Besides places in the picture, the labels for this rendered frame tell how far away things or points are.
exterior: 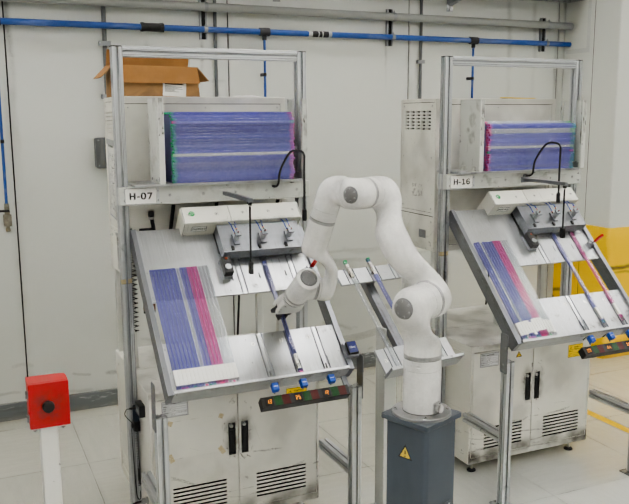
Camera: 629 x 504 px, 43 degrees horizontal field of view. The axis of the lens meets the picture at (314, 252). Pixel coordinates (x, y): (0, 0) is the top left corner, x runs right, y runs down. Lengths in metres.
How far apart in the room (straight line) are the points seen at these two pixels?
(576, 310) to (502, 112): 1.02
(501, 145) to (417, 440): 1.65
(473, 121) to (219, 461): 1.84
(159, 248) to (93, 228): 1.52
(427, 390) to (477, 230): 1.30
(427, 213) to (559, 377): 1.00
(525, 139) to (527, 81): 1.97
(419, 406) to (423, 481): 0.23
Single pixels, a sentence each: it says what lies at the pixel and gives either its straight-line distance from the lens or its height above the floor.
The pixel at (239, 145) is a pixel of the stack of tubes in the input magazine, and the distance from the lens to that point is 3.15.
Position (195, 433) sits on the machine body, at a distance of 3.18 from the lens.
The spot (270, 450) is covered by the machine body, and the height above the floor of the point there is 0.31.
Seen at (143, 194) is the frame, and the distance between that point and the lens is 3.09.
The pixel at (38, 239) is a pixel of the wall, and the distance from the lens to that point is 4.55.
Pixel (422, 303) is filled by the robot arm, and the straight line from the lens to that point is 2.42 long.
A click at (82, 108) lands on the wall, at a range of 4.53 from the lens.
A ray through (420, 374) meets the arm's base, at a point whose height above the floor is 0.85.
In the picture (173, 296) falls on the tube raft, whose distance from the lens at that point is 2.96.
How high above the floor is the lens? 1.64
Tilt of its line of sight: 10 degrees down
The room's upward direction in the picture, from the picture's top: straight up
